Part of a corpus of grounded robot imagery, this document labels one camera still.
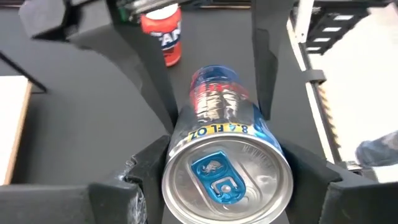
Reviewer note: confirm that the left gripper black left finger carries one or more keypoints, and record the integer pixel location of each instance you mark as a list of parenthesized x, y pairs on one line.
[(146, 77)]

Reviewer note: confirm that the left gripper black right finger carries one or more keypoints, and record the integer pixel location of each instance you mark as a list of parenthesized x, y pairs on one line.
[(267, 46)]

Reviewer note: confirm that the red Fanta strawberry can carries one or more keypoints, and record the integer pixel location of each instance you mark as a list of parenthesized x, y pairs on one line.
[(164, 37)]

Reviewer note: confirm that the blue silver Red Bull can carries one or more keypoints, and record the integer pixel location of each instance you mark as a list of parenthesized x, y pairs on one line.
[(227, 174)]

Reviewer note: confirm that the person's shoe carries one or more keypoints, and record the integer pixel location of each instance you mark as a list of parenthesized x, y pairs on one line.
[(377, 151)]

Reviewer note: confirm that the wooden shelf with black frame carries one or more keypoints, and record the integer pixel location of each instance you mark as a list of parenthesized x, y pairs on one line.
[(12, 124)]

